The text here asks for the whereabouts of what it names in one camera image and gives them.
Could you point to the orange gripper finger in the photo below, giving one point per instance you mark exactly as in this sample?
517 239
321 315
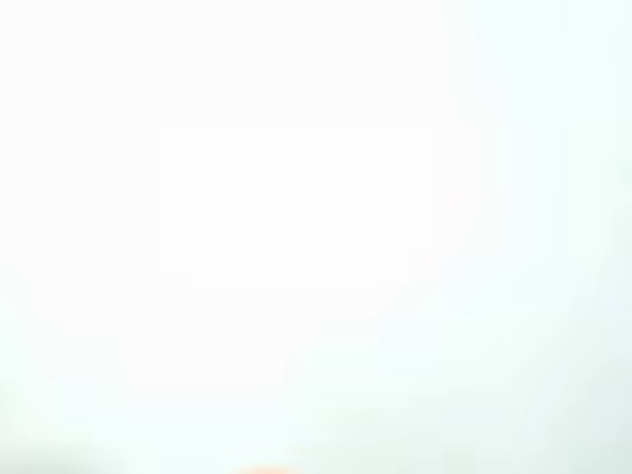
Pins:
269 471

